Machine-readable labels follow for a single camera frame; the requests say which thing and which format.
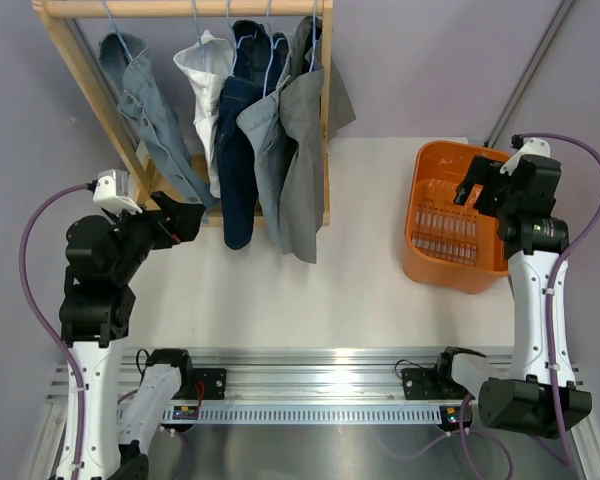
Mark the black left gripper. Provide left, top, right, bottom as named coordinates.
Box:
left=104, top=189, right=204, bottom=281

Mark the light blue denim skirt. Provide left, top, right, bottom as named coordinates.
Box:
left=237, top=32, right=293, bottom=248

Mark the grey pleated skirt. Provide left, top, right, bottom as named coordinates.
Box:
left=278, top=15, right=357, bottom=264

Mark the light blue skirt hanger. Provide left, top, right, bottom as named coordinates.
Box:
left=261, top=0, right=284, bottom=99

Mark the light blue grey-skirt hanger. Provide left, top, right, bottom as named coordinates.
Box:
left=307, top=0, right=318, bottom=73

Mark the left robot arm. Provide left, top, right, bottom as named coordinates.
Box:
left=56, top=192, right=206, bottom=479

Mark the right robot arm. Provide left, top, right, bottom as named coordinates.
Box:
left=433, top=154, right=592, bottom=439

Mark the light blue shirt hanger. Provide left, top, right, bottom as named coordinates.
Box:
left=191, top=0, right=209, bottom=72

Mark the light blue dark-denim hanger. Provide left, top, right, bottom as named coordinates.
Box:
left=225, top=0, right=258, bottom=75

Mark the light blue jacket hanger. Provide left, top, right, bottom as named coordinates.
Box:
left=101, top=0, right=133, bottom=64

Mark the orange plastic basket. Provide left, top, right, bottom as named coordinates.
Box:
left=402, top=140, right=509, bottom=294

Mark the light denim jacket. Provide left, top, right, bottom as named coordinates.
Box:
left=98, top=33, right=218, bottom=209

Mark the white shirt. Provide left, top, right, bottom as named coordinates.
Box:
left=173, top=30, right=233, bottom=198

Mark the dark blue denim garment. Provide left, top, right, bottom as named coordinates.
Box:
left=215, top=20, right=269, bottom=250

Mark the wooden clothes rack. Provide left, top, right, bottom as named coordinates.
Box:
left=32, top=1, right=334, bottom=225

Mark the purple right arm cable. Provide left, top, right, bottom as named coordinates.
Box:
left=523, top=132, right=600, bottom=469

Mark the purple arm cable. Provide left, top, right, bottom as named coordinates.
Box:
left=523, top=132, right=600, bottom=469
left=18, top=183, right=97, bottom=471

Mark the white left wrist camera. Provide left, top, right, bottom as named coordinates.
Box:
left=93, top=169, right=142, bottom=216

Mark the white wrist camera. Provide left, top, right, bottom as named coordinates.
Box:
left=93, top=169, right=142, bottom=216
left=499, top=134, right=551, bottom=176

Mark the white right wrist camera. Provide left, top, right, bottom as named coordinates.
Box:
left=499, top=134, right=551, bottom=176

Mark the aluminium corner post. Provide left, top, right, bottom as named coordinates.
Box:
left=481, top=0, right=577, bottom=148

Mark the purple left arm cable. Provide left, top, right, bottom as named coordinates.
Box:
left=18, top=183, right=97, bottom=471

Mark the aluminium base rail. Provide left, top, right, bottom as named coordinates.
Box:
left=44, top=347, right=589, bottom=426

